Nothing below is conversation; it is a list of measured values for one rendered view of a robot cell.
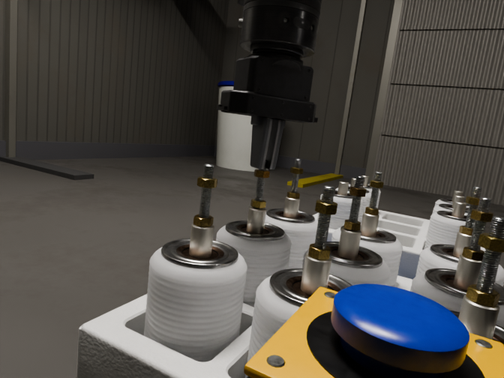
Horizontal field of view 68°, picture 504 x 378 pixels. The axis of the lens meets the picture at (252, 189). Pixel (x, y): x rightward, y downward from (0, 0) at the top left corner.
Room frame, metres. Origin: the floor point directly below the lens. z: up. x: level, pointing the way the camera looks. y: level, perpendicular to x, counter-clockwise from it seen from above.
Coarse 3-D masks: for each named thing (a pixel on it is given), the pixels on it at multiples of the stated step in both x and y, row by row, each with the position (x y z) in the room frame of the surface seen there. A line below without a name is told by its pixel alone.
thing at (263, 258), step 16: (224, 240) 0.43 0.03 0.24; (240, 240) 0.42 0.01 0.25; (256, 240) 0.42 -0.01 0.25; (288, 240) 0.44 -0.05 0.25; (256, 256) 0.41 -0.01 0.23; (272, 256) 0.42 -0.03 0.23; (288, 256) 0.44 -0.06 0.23; (256, 272) 0.41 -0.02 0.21; (272, 272) 0.42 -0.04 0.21; (256, 288) 0.41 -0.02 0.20
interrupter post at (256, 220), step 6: (252, 210) 0.45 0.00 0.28; (258, 210) 0.45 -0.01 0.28; (264, 210) 0.45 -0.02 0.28; (252, 216) 0.45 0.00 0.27; (258, 216) 0.45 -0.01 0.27; (264, 216) 0.45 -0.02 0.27; (252, 222) 0.45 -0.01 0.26; (258, 222) 0.45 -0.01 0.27; (264, 222) 0.45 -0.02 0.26; (252, 228) 0.45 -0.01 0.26; (258, 228) 0.45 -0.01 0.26
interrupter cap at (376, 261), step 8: (336, 248) 0.42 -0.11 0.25; (360, 248) 0.43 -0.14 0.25; (336, 256) 0.38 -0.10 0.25; (360, 256) 0.40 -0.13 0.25; (368, 256) 0.40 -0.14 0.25; (376, 256) 0.40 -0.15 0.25; (344, 264) 0.37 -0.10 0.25; (352, 264) 0.37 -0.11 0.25; (360, 264) 0.37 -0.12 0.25; (368, 264) 0.37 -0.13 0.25; (376, 264) 0.37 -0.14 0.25
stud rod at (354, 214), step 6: (360, 180) 0.40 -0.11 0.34; (354, 186) 0.40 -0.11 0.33; (360, 186) 0.40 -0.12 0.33; (354, 198) 0.40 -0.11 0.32; (360, 198) 0.40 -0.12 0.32; (354, 204) 0.40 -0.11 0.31; (360, 204) 0.40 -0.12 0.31; (354, 210) 0.40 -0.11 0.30; (354, 216) 0.40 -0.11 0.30; (354, 222) 0.40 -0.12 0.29
